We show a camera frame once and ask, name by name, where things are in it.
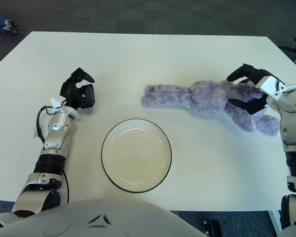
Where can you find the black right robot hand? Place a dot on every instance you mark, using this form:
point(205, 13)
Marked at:
point(251, 71)

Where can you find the grey robot torso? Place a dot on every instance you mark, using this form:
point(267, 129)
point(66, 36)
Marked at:
point(101, 219)

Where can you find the white plate with black rim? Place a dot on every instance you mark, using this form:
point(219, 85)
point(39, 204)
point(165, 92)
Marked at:
point(136, 155)

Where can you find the white table leg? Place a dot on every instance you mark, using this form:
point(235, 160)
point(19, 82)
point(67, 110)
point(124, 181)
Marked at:
point(275, 219)

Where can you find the grey sneaker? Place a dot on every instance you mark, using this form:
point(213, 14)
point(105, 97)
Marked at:
point(10, 26)

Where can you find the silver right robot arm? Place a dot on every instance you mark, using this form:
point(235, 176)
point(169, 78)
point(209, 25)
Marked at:
point(291, 103)

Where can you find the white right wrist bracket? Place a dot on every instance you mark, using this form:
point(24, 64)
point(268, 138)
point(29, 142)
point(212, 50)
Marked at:
point(270, 85)

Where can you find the black metal floor bracket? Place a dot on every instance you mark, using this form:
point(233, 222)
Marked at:
point(212, 228)

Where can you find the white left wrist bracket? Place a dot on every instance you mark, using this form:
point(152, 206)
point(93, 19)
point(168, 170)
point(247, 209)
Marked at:
point(56, 102)

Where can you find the purple plush bunny doll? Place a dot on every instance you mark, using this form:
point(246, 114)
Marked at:
point(207, 98)

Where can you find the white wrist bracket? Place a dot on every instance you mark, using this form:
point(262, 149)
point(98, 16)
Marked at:
point(270, 85)
point(56, 102)

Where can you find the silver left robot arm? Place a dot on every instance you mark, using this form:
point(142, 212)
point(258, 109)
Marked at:
point(58, 123)

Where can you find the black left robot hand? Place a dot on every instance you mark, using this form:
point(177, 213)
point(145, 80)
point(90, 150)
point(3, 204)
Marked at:
point(67, 91)

